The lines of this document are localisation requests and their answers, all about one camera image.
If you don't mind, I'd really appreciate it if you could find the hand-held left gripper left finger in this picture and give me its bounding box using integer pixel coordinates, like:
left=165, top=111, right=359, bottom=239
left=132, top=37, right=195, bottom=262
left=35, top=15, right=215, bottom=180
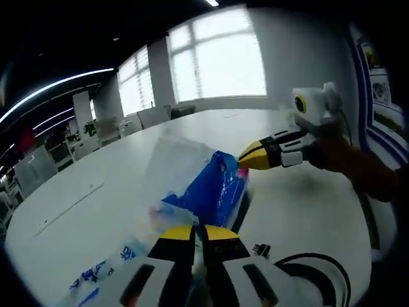
left=118, top=223, right=196, bottom=307

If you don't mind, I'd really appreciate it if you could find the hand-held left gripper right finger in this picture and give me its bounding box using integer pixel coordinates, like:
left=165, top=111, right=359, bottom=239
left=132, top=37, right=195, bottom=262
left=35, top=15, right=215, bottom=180
left=201, top=223, right=282, bottom=307

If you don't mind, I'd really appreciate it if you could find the black cable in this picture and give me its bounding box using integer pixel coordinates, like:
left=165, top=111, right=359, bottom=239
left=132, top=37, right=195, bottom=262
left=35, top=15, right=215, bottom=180
left=251, top=242, right=352, bottom=307

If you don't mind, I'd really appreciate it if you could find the blue printed packet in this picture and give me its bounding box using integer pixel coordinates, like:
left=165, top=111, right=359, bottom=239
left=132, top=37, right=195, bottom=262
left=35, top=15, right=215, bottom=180
left=68, top=241, right=154, bottom=307

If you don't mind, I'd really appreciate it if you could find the blue tissue pack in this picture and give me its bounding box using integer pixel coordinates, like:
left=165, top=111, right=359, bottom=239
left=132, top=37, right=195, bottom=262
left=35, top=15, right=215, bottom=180
left=150, top=150, right=253, bottom=231

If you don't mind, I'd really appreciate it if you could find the clear plastic bag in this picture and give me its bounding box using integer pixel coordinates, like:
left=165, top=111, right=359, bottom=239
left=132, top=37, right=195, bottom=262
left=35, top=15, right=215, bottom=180
left=143, top=129, right=221, bottom=224

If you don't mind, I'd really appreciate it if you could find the person's right hand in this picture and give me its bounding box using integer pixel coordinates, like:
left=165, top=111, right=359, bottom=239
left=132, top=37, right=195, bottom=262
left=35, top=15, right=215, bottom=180
left=303, top=132, right=351, bottom=172

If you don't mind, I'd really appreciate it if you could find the wide window with blinds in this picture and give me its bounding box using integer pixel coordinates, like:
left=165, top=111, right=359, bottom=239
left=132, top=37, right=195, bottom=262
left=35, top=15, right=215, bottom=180
left=166, top=6, right=268, bottom=104

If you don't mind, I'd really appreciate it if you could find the dark grey sofa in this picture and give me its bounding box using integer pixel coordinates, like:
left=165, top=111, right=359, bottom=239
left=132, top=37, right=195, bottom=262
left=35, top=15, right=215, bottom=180
left=171, top=105, right=196, bottom=120

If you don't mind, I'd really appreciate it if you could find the narrow window with blinds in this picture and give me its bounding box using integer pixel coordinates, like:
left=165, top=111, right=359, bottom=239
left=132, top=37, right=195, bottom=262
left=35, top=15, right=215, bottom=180
left=116, top=44, right=155, bottom=116

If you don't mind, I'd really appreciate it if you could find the grey mesh office chair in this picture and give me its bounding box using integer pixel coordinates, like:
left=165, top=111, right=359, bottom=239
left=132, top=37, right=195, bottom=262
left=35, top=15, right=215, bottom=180
left=14, top=146, right=60, bottom=199

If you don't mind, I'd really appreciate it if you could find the red hanging banner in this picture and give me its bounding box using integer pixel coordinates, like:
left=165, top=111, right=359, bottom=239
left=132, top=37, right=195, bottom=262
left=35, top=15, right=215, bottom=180
left=17, top=126, right=36, bottom=152

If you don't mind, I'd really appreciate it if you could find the long ceiling light strip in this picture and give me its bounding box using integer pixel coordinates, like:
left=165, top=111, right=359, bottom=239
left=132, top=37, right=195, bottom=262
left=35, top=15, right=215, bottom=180
left=0, top=67, right=115, bottom=124

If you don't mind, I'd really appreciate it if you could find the blue white wall poster board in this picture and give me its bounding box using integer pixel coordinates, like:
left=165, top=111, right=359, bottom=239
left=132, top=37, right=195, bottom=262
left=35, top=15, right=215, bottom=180
left=350, top=24, right=408, bottom=167

